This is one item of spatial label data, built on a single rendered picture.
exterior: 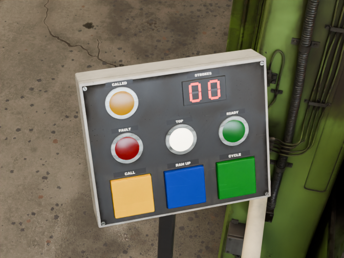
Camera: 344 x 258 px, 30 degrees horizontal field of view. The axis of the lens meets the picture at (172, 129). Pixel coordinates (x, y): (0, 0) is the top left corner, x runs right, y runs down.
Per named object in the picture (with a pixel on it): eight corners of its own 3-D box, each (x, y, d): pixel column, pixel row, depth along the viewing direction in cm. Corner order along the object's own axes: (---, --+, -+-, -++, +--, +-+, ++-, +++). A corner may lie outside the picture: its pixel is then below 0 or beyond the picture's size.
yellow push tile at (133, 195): (155, 212, 119) (151, 175, 117) (115, 219, 118) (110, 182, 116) (153, 208, 121) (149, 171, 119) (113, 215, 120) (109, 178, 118)
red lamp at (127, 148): (137, 164, 115) (137, 149, 112) (112, 159, 116) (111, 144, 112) (141, 151, 117) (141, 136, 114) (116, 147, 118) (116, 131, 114)
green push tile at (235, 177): (256, 193, 123) (255, 157, 120) (219, 200, 122) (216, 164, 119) (253, 189, 125) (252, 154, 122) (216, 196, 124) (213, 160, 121)
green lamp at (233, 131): (243, 147, 119) (246, 131, 116) (218, 142, 119) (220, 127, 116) (245, 134, 121) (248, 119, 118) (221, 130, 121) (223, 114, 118)
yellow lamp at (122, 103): (132, 120, 112) (132, 103, 109) (106, 115, 113) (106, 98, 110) (136, 107, 114) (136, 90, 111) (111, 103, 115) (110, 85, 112)
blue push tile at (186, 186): (206, 202, 121) (204, 166, 119) (168, 209, 120) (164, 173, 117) (204, 198, 123) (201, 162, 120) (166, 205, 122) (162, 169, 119)
